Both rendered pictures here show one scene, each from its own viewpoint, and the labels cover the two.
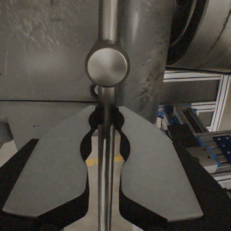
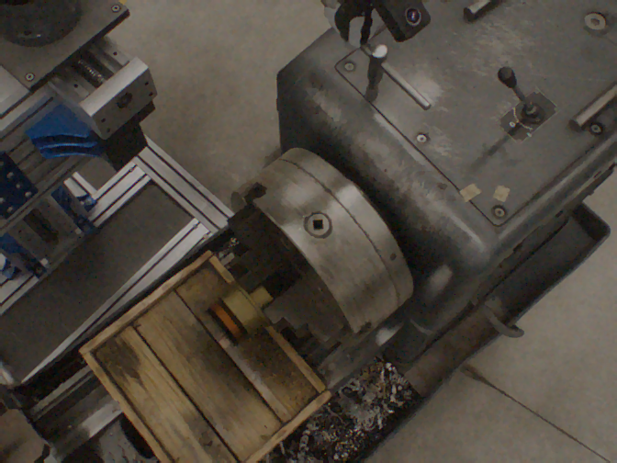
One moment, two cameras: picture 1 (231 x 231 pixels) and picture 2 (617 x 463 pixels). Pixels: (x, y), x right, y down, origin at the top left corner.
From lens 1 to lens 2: 87 cm
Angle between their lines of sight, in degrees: 22
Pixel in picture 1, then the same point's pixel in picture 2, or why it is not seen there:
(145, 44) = (349, 109)
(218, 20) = (316, 170)
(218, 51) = (286, 168)
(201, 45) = (304, 157)
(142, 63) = (340, 99)
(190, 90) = (66, 302)
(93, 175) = not seen: outside the picture
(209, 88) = (24, 344)
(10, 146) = not seen: outside the picture
